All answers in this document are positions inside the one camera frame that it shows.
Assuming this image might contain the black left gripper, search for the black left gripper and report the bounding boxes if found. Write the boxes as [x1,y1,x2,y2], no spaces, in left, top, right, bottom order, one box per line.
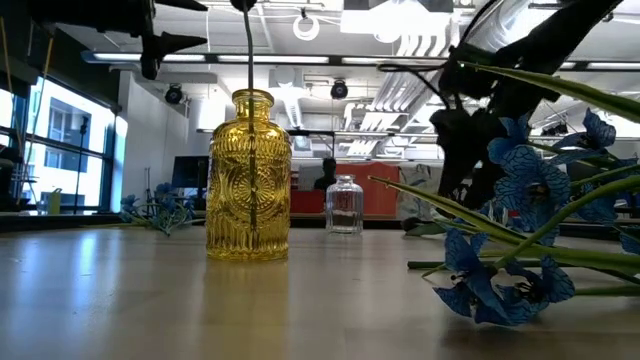
[89,0,209,81]

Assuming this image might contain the blue artificial flower sprig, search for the blue artificial flower sprig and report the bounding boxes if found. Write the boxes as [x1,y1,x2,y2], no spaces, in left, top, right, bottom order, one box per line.
[368,59,640,274]
[118,181,206,237]
[407,227,640,329]

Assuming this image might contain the yellow embossed glass vase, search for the yellow embossed glass vase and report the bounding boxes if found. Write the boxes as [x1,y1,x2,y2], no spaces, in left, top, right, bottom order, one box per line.
[205,88,293,262]

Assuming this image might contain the clear glass vase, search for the clear glass vase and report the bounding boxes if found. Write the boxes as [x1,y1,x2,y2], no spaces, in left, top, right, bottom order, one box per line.
[325,173,365,236]

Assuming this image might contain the patterned white bag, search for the patterned white bag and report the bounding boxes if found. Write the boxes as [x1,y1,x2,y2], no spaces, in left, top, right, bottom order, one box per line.
[396,163,445,222]

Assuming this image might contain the black monitor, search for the black monitor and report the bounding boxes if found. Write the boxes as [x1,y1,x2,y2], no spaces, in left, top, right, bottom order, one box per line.
[171,155,211,190]

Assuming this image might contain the red cabinet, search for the red cabinet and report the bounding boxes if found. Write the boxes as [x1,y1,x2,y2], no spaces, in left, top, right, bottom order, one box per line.
[289,161,402,218]

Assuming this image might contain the black tripod stand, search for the black tripod stand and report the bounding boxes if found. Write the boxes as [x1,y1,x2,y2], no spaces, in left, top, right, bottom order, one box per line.
[73,115,91,216]

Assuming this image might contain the person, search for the person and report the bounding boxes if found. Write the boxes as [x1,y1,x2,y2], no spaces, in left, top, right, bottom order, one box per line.
[313,157,338,193]

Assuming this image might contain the yellow-green jug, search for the yellow-green jug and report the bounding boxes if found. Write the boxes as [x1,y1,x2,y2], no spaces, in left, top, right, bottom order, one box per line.
[46,187,64,216]

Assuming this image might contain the white hanging ring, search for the white hanging ring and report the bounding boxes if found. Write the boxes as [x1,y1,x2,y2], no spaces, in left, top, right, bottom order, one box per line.
[291,14,321,43]

